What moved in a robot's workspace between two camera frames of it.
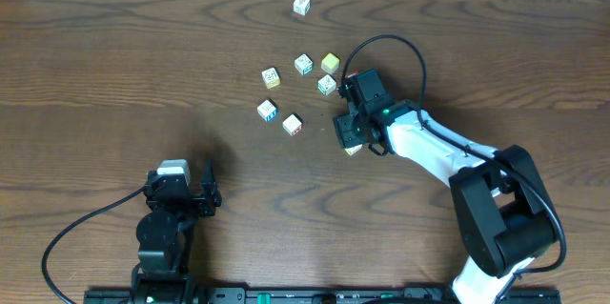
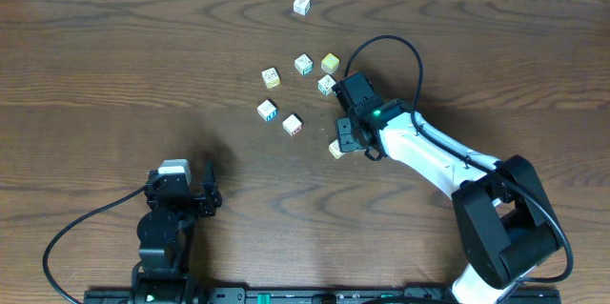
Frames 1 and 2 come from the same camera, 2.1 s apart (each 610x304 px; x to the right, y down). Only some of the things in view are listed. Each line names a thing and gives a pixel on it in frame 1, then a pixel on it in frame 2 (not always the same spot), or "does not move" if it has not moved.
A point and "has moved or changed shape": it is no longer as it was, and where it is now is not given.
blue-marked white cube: x=293 y=124 does not move
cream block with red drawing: x=354 y=149 has moved or changed shape
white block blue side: x=268 y=110 does not move
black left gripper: x=189 y=202 does not move
